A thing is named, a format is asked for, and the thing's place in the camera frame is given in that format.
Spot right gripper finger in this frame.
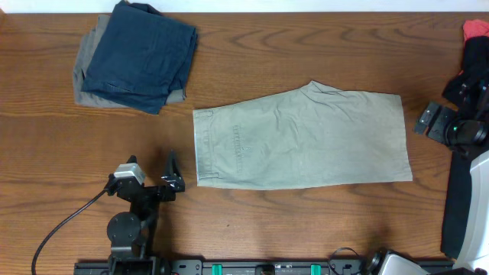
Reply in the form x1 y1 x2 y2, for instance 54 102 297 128
414 102 440 134
426 107 457 144

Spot light khaki shorts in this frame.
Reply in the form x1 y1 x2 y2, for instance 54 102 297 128
193 81 413 190

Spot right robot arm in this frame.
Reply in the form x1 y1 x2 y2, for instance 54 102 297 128
360 76 488 274

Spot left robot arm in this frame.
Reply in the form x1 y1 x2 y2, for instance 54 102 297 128
104 151 185 275

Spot red cloth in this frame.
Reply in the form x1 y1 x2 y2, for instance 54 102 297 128
462 19 489 42

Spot folded navy blue shorts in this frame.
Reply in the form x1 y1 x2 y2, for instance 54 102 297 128
80 0 199 115

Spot black garment at right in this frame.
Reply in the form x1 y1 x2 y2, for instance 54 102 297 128
441 36 488 259

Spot folded grey shorts under navy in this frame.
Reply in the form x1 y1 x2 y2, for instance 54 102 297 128
73 14 187 109

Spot left black cable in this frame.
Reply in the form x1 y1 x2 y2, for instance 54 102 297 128
31 187 110 275

